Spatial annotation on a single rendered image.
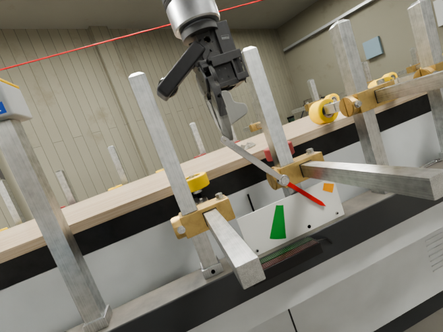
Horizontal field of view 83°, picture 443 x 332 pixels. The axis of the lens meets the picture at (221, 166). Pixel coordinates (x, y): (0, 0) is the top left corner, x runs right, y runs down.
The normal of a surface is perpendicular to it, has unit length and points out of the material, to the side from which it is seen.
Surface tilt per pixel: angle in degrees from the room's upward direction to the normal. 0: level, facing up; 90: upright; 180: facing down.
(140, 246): 90
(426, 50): 90
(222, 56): 90
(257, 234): 90
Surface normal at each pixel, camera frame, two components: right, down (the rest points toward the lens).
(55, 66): 0.62, -0.12
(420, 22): -0.92, 0.36
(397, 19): -0.70, 0.34
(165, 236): 0.22, 0.06
